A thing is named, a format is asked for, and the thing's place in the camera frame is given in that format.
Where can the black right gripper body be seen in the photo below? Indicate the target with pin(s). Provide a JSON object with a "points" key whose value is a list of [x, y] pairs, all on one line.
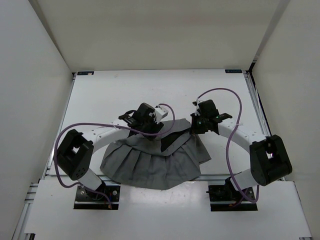
{"points": [[199, 125]]}

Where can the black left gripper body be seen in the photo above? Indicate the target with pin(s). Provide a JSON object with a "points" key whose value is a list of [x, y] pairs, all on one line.
{"points": [[149, 126]]}

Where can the grey pleated skirt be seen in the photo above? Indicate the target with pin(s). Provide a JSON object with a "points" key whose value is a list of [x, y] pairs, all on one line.
{"points": [[162, 163]]}

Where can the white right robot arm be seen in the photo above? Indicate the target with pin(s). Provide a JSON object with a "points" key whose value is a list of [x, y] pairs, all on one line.
{"points": [[268, 157]]}

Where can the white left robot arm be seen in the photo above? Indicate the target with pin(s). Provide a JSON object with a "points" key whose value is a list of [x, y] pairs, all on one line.
{"points": [[73, 155]]}

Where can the blue label sticker right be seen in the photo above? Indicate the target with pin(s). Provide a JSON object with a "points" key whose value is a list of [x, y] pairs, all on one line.
{"points": [[233, 71]]}

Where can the blue label sticker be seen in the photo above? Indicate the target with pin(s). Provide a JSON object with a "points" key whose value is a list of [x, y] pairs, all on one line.
{"points": [[233, 71], [85, 73]]}

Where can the blue label sticker left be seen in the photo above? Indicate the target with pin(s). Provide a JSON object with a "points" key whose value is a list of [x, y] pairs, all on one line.
{"points": [[85, 73]]}

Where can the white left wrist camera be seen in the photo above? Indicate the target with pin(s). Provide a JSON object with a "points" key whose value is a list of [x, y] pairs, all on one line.
{"points": [[160, 113]]}

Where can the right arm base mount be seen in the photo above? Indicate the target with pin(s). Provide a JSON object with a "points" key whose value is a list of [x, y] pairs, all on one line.
{"points": [[223, 200]]}

